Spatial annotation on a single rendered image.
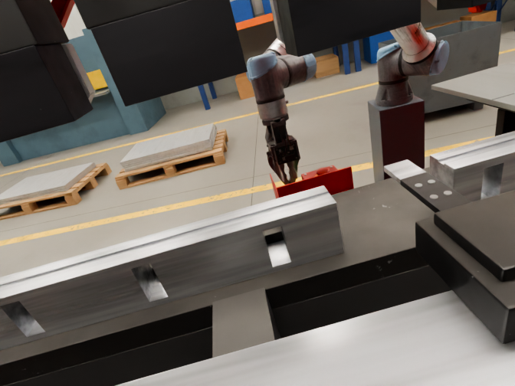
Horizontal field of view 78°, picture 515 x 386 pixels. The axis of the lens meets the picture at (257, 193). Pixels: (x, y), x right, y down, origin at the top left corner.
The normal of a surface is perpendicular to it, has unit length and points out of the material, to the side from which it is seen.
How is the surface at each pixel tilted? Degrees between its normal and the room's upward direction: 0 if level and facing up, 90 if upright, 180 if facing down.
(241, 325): 0
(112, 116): 90
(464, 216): 0
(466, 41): 90
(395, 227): 0
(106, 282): 90
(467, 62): 90
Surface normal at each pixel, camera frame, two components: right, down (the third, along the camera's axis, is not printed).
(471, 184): 0.12, 0.45
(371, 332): -0.25, -0.85
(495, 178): -0.96, 0.28
